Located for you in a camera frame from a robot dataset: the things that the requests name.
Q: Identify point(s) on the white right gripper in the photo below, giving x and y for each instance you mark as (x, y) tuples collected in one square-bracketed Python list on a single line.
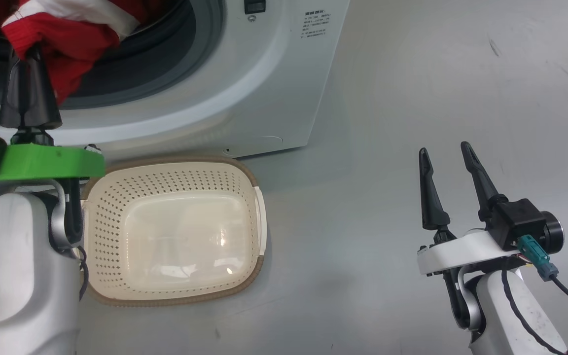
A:
[(461, 251)]

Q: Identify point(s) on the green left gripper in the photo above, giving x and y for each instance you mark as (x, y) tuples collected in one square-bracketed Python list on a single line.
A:
[(42, 162)]

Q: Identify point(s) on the red and white garment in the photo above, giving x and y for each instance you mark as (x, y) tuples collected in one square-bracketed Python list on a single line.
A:
[(67, 44)]

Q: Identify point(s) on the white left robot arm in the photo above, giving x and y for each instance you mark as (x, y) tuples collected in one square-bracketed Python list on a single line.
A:
[(13, 276)]

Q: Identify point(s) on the cream perforated laundry basket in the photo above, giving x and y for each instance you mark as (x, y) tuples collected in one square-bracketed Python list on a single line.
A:
[(180, 236)]

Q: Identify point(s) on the white front-load washing machine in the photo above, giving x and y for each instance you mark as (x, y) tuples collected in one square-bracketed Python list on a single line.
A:
[(264, 88)]

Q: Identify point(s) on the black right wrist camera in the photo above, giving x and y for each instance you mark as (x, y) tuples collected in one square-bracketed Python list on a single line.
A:
[(520, 219)]

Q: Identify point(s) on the teal right camera connector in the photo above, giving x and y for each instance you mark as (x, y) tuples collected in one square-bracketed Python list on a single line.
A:
[(535, 254)]

